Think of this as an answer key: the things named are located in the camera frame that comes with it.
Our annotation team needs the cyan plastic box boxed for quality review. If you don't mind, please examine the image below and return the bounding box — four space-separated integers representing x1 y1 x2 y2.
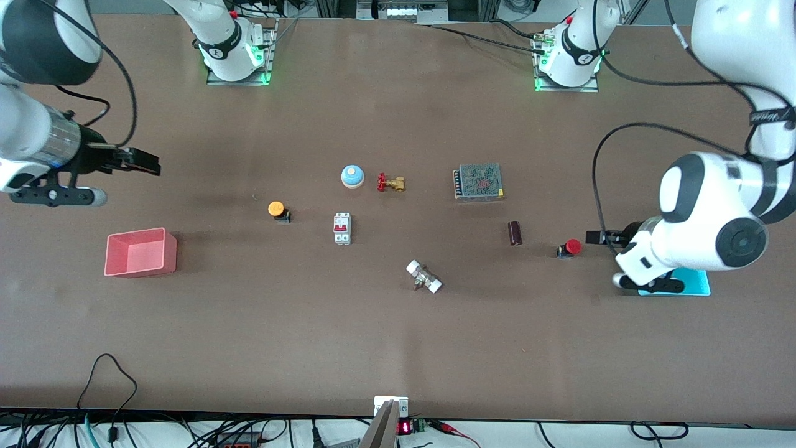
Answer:
637 268 711 297

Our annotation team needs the pink plastic box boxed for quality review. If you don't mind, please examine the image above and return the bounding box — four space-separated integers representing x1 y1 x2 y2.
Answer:
104 227 178 278

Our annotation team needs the metal mesh power supply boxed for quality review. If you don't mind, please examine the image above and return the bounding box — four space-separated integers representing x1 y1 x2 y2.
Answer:
453 163 505 202

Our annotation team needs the metal fitting with white caps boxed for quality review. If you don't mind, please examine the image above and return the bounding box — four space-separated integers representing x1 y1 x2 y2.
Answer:
405 259 443 294

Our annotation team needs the silver metal device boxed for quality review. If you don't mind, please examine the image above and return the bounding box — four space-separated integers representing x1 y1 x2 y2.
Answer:
358 0 450 22

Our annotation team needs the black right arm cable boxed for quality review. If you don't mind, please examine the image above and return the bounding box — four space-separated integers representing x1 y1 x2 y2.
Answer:
37 0 137 150

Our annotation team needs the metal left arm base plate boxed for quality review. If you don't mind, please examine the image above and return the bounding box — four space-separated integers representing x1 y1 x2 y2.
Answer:
534 31 599 93

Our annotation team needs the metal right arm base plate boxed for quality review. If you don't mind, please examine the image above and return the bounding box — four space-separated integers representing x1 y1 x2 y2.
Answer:
206 19 278 86

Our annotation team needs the black coiled cable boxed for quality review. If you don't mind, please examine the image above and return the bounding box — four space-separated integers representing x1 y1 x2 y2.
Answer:
629 421 690 441

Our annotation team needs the black looped cable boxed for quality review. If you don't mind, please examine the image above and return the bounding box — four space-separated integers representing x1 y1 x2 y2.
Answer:
77 353 139 444

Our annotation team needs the short black table cable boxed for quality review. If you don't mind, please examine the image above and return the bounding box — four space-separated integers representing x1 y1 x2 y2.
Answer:
487 19 543 40

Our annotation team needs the long black table cable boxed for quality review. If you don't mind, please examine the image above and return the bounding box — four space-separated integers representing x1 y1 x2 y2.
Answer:
428 23 540 53

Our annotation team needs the red clip wire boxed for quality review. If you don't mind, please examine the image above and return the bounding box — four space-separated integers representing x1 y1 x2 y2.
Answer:
428 420 483 448

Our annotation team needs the silver camera bracket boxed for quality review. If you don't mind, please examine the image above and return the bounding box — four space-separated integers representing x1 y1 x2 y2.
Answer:
374 396 410 419

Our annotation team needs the grey camera pole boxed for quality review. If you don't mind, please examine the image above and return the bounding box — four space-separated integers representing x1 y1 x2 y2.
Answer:
359 400 400 448

